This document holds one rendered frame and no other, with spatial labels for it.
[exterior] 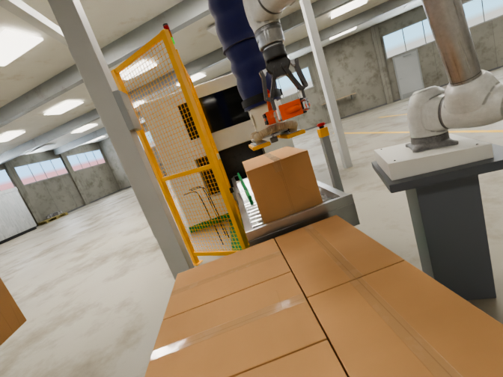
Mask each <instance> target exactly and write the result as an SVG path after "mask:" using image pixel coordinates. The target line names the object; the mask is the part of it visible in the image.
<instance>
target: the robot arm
mask: <svg viewBox="0 0 503 377"><path fill-rule="evenodd" d="M298 1H300V0H243V6H244V9H245V12H246V17H247V20H248V21H249V25H250V27H251V29H252V30H253V32H254V36H255V39H256V41H257V44H258V47H259V50H260V51H261V52H263V57H264V60H265V63H266V69H264V70H261V71H260V72H259V75H260V77H261V81H262V87H263V98H264V101H265V102H270V103H271V106H272V110H273V111H275V110H276V113H277V115H278V119H279V120H282V118H281V113H280V111H279V108H278V103H277V100H276V99H274V95H275V82H276V78H278V77H279V76H284V75H286V77H288V78H289V80H291V82H292V83H293V84H294V85H295V87H296V88H297V89H298V90H299V92H297V94H298V97H299V99H300V98H303V99H304V98H306V96H305V92H304V89H305V88H306V87H307V86H308V83H307V81H306V79H305V77H304V75H303V72H302V70H301V68H300V66H299V59H298V58H295V59H293V60H290V59H289V58H288V57H287V53H286V50H285V47H284V44H283V43H284V42H285V39H284V34H283V31H282V28H281V23H280V17H281V15H282V12H283V10H284V9H285V8H286V7H288V6H292V5H293V4H295V3H297V2H298ZM421 3H422V5H423V8H424V12H425V14H426V16H427V20H428V22H429V25H430V29H431V31H432V34H433V37H434V40H435V42H436V46H437V49H438V51H439V55H440V58H441V59H442V63H443V66H444V68H445V72H446V75H447V77H448V81H449V84H448V86H447V88H446V89H445V90H444V89H443V88H441V87H437V86H431V87H428V88H425V89H422V90H419V91H416V92H414V93H413V94H412V96H411V97H410V99H409V103H408V107H407V120H408V127H409V133H410V138H411V143H408V144H406V147H408V148H409V149H411V150H412V152H413V153H417V152H421V151H424V150H431V149H435V148H440V147H447V146H451V145H457V144H459V141H457V140H453V139H451V138H450V137H449V133H448V130H449V129H465V128H473V127H479V126H486V125H490V124H492V123H496V122H499V121H500V120H503V82H502V83H500V82H499V80H498V79H497V78H496V77H495V76H494V75H493V74H492V73H491V72H488V71H486V70H482V69H481V67H480V64H479V61H478V57H477V54H476V51H475V46H474V43H473V40H472V36H471V33H470V30H469V26H468V23H467V20H466V15H465V11H464V9H463V4H462V1H461V0H421ZM290 64H292V66H293V67H294V69H295V71H296V74H297V76H298V77H299V80H300V81H301V83H302V85H301V84H300V83H299V82H298V80H297V79H296V78H295V76H294V75H293V74H292V72H291V71H290V70H289V69H288V68H289V66H290ZM266 72H268V73H269V74H270V75H272V82H271V90H270V97H268V93H267V86H266Z"/></svg>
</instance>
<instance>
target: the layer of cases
mask: <svg viewBox="0 0 503 377"><path fill-rule="evenodd" d="M144 377H503V324H501V323H500V322H499V321H497V320H496V319H494V318H492V317H491V316H490V315H488V314H487V313H485V312H483V311H482V310H480V309H479V308H477V307H476V306H474V305H473V304H471V303H470V302H468V301H467V300H465V299H464V298H462V297H461V296H459V295H458V294H456V293H455V292H453V291H451V290H450V289H449V288H447V287H446V286H444V285H442V284H441V283H440V282H438V281H436V280H435V279H433V278H432V277H430V276H429V275H427V274H425V273H424V272H423V271H421V270H420V269H418V268H416V267H415V266H414V265H412V264H411V263H409V262H407V261H406V260H404V259H403V258H401V257H399V256H398V255H396V254H395V253H394V252H392V251H390V250H389V249H387V248H386V247H385V246H383V245H381V244H380V243H378V242H377V241H375V240H374V239H372V238H371V237H369V236H368V235H366V234H365V233H363V232H362V231H360V230H359V229H357V228H356V227H354V226H353V225H351V224H349V223H348V222H346V221H345V220H344V219H342V218H340V217H339V216H337V215H334V216H332V217H329V218H326V219H323V220H322V221H318V222H315V223H313V224H309V225H308V226H305V227H302V228H299V229H297V230H294V231H291V232H289V233H285V234H284V235H281V236H277V237H275V239H270V240H267V241H265V242H262V243H259V244H257V245H253V246H251V247H249V248H246V249H243V250H241V251H238V252H235V253H232V254H229V255H227V256H225V257H221V258H219V259H217V260H214V261H211V262H208V263H205V264H203V265H201V266H197V267H195V268H193V269H189V270H187V271H184V272H181V273H179V274H177V277H176V280H175V282H174V287H173V290H172V292H171V296H170V299H169V301H168V306H167V308H166V311H165V315H164V317H163V321H162V324H161V327H160V330H159V333H158V336H157V338H156V342H155V346H154V348H153V352H152V355H151V357H150V361H149V364H148V367H147V371H146V373H145V376H144Z"/></svg>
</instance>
